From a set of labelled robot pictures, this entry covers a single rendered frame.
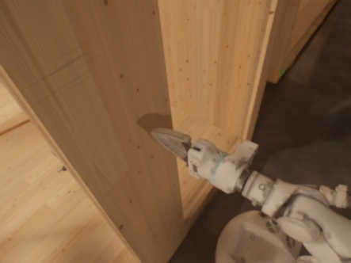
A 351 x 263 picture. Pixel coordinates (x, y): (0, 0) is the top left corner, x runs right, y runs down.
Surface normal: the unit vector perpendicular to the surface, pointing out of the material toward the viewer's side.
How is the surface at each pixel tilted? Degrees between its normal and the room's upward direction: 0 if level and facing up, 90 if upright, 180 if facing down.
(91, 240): 0
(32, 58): 90
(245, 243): 1
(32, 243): 0
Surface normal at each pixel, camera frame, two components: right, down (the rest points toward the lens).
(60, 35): 0.80, 0.40
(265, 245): -0.07, -0.67
